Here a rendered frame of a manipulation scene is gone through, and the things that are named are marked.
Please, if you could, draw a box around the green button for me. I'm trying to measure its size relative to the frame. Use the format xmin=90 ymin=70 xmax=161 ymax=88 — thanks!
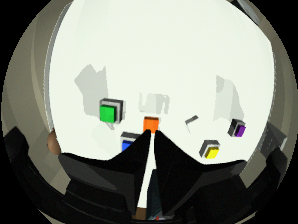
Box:
xmin=100 ymin=97 xmax=124 ymax=124

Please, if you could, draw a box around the blue button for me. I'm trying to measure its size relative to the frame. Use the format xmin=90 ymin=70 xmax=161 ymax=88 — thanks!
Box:
xmin=120 ymin=132 xmax=140 ymax=152

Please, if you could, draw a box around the yellow button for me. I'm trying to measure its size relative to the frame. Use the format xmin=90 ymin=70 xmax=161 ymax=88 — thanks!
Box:
xmin=198 ymin=140 xmax=220 ymax=160

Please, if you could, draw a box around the purple button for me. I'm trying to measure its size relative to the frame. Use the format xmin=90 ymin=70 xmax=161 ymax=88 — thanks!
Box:
xmin=227 ymin=119 xmax=246 ymax=137

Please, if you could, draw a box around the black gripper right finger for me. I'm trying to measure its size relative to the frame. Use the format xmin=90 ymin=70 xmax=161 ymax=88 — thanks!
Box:
xmin=154 ymin=129 xmax=247 ymax=216

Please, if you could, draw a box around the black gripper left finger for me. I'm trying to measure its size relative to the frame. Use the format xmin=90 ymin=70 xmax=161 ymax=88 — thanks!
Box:
xmin=59 ymin=129 xmax=152 ymax=216

